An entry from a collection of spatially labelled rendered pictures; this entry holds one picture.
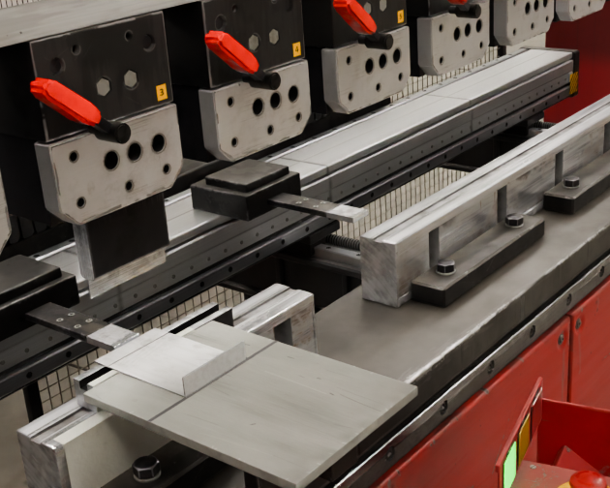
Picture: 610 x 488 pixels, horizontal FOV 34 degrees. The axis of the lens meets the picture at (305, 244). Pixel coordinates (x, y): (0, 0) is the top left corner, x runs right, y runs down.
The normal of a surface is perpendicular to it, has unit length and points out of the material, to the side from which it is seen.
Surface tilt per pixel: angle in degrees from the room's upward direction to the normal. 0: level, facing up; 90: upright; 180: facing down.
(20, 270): 0
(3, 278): 0
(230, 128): 90
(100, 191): 90
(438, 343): 0
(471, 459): 90
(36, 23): 90
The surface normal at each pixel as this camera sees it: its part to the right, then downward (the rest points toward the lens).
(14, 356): 0.78, 0.18
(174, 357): -0.07, -0.92
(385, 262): -0.62, 0.33
